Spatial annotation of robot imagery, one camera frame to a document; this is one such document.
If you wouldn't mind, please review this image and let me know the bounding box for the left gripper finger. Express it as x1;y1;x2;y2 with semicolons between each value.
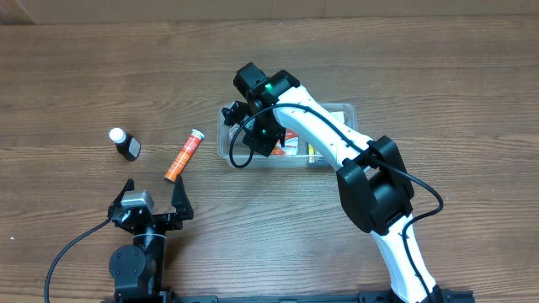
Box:
111;178;134;206
171;176;194;221

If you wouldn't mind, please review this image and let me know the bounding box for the red white medicine box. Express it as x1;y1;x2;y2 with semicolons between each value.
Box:
271;130;299;156

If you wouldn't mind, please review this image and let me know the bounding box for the dark brown medicine bottle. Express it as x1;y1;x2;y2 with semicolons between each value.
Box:
109;127;141;162

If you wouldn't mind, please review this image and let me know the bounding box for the blue yellow VapoDrops box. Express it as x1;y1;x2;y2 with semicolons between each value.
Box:
307;144;330;167

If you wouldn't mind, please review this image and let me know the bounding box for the orange tablet tube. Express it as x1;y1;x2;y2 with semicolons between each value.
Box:
164;129;205;183

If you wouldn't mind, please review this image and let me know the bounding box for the white blue medicine box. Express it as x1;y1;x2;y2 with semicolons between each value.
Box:
329;111;345;126

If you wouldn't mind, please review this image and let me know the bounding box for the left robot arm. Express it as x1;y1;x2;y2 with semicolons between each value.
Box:
108;178;194;302

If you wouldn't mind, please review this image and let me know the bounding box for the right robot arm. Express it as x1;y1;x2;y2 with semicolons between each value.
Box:
222;63;438;302

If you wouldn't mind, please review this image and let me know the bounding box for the clear plastic container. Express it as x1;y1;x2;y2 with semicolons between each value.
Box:
228;100;371;170

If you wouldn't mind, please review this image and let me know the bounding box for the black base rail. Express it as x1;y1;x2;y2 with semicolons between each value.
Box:
101;289;476;303

